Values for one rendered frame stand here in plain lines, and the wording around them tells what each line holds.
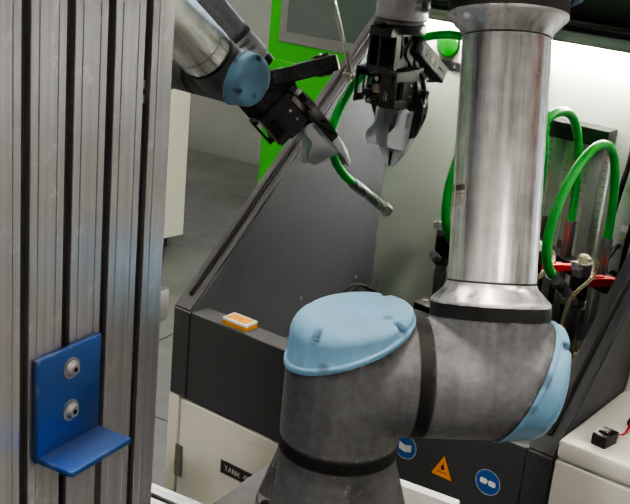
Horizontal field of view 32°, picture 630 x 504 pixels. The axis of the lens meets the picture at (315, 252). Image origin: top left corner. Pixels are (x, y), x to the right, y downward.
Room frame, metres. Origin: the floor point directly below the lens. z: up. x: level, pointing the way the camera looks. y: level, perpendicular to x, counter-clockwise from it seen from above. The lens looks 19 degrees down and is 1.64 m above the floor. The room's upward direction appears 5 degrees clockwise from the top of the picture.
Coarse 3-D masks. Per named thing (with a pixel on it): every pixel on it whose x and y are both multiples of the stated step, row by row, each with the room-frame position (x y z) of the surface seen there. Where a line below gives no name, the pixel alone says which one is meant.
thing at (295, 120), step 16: (272, 96) 1.65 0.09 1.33; (288, 96) 1.63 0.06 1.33; (304, 96) 1.65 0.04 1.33; (256, 112) 1.65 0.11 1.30; (272, 112) 1.62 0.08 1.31; (288, 112) 1.63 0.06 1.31; (304, 112) 1.64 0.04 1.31; (256, 128) 1.68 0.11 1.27; (272, 128) 1.63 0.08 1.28; (288, 128) 1.63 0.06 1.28
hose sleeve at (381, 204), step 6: (348, 186) 1.70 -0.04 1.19; (354, 186) 1.69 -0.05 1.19; (360, 186) 1.70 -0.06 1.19; (360, 192) 1.70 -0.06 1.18; (366, 192) 1.70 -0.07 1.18; (372, 192) 1.71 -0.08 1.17; (366, 198) 1.71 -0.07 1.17; (372, 198) 1.71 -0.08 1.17; (378, 198) 1.72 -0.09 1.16; (372, 204) 1.72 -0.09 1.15; (378, 204) 1.72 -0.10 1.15; (384, 204) 1.72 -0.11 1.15
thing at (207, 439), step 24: (192, 408) 1.67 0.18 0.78; (192, 432) 1.67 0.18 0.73; (216, 432) 1.64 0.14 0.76; (240, 432) 1.61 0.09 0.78; (192, 456) 1.67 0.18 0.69; (216, 456) 1.64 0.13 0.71; (240, 456) 1.61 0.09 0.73; (264, 456) 1.58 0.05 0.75; (192, 480) 1.67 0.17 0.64; (216, 480) 1.63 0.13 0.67; (240, 480) 1.60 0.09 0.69
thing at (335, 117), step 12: (420, 36) 1.75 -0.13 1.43; (432, 36) 1.76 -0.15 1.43; (444, 36) 1.77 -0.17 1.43; (456, 36) 1.78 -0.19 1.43; (348, 96) 1.68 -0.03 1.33; (336, 108) 1.67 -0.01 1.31; (336, 120) 1.67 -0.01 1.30; (336, 156) 1.67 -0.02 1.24; (336, 168) 1.68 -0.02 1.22; (348, 180) 1.69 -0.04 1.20
